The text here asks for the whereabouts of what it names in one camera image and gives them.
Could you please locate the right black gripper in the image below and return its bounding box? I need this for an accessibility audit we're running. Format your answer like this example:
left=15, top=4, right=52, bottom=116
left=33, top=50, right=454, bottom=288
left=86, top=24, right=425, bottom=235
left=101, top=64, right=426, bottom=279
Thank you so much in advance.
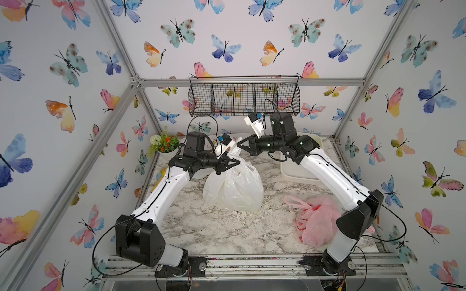
left=237, top=132, right=288, bottom=157

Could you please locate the pink plastic bag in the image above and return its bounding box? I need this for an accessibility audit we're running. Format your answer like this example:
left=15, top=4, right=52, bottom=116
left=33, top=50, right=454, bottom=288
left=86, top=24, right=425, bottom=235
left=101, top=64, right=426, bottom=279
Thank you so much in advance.
left=285, top=195, right=356, bottom=250

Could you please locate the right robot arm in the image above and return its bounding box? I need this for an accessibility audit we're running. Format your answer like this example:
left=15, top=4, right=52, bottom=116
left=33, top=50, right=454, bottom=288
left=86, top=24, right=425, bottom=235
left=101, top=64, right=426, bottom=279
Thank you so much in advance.
left=238, top=112, right=383, bottom=264

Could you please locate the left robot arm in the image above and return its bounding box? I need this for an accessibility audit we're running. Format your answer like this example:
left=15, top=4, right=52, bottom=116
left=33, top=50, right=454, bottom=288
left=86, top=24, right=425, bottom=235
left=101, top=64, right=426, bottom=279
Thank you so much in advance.
left=115, top=132, right=240, bottom=273

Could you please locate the white printed plastic bag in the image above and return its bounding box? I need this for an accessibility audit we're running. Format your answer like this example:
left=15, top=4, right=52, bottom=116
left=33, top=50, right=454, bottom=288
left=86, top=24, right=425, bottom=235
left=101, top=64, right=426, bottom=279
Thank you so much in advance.
left=177, top=132, right=251, bottom=150

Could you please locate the white plastic tray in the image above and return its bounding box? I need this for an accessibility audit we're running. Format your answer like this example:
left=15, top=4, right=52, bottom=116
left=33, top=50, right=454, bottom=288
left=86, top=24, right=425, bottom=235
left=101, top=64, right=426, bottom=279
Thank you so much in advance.
left=279, top=133, right=328, bottom=190

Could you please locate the potted flower plant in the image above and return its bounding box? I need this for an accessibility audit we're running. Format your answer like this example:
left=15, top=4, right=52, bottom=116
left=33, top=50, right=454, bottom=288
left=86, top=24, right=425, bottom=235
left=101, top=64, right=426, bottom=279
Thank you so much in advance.
left=148, top=126, right=180, bottom=162

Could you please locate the yellow toy shovel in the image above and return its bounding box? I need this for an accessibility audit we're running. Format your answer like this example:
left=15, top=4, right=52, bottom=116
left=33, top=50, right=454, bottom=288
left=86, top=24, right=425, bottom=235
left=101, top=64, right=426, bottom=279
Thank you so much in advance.
left=149, top=167, right=167, bottom=193

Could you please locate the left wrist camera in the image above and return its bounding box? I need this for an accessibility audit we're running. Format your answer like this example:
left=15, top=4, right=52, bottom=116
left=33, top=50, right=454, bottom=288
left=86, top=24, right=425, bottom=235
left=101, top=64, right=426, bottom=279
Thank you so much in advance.
left=215, top=133, right=236, bottom=157

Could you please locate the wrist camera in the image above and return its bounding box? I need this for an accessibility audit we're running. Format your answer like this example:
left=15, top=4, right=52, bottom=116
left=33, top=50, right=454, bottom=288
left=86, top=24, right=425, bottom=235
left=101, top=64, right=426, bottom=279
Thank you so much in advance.
left=244, top=112, right=265, bottom=138
left=215, top=133, right=236, bottom=157

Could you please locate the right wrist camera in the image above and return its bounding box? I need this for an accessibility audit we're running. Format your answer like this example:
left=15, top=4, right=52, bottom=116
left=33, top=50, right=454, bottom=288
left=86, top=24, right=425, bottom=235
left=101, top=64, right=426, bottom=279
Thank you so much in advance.
left=244, top=112, right=265, bottom=138

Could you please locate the black wire basket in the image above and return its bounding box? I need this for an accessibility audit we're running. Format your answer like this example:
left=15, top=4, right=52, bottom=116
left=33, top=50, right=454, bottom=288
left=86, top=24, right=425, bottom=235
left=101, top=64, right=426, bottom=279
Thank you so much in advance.
left=183, top=75, right=301, bottom=118

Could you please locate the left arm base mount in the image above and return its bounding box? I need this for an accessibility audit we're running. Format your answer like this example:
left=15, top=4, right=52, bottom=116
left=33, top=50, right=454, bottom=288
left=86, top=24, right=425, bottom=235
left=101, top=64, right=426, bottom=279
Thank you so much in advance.
left=155, top=255, right=207, bottom=278

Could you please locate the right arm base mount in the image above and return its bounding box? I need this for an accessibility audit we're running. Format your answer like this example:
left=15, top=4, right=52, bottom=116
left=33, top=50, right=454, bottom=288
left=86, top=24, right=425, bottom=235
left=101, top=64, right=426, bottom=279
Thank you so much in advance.
left=297, top=251, right=356, bottom=276

